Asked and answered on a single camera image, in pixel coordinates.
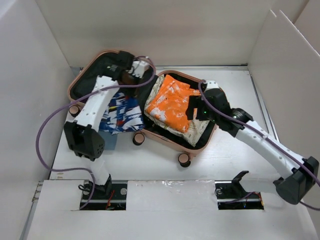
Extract cream green printed jacket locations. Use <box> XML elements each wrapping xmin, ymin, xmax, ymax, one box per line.
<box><xmin>144</xmin><ymin>73</ymin><xmax>209</xmax><ymax>147</ymax></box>

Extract pink suitcase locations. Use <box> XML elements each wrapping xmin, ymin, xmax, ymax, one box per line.
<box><xmin>68</xmin><ymin>49</ymin><xmax>217</xmax><ymax>168</ymax></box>

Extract orange white patterned garment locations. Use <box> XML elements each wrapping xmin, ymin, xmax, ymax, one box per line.
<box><xmin>145</xmin><ymin>74</ymin><xmax>200</xmax><ymax>133</ymax></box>

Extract blue white red shorts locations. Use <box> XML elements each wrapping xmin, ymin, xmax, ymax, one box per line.
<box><xmin>99</xmin><ymin>91</ymin><xmax>145</xmax><ymax>135</ymax></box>

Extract light blue denim garment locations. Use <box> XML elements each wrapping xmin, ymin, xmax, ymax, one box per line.
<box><xmin>98</xmin><ymin>131</ymin><xmax>118</xmax><ymax>151</ymax></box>

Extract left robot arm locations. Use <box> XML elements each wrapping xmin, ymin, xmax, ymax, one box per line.
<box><xmin>64</xmin><ymin>51</ymin><xmax>155</xmax><ymax>199</ymax></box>

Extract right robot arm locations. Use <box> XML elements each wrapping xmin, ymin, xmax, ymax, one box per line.
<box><xmin>185</xmin><ymin>81</ymin><xmax>320</xmax><ymax>205</ymax></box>

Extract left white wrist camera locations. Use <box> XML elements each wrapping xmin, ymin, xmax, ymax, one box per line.
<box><xmin>128</xmin><ymin>57</ymin><xmax>151</xmax><ymax>79</ymax></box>

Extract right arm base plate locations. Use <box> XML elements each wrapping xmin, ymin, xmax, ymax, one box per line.
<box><xmin>214</xmin><ymin>170</ymin><xmax>264</xmax><ymax>210</ymax></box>

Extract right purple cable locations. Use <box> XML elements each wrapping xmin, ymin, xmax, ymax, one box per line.
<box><xmin>197</xmin><ymin>79</ymin><xmax>320</xmax><ymax>210</ymax></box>

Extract purple cable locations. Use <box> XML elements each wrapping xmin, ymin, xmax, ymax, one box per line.
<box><xmin>35</xmin><ymin>55</ymin><xmax>157</xmax><ymax>210</ymax></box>
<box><xmin>197</xmin><ymin>79</ymin><xmax>320</xmax><ymax>210</ymax></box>

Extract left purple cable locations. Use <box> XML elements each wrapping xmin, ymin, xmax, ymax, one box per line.
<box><xmin>35</xmin><ymin>55</ymin><xmax>157</xmax><ymax>210</ymax></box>

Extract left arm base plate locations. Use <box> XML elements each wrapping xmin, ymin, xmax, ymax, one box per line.
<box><xmin>78</xmin><ymin>181</ymin><xmax>128</xmax><ymax>211</ymax></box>

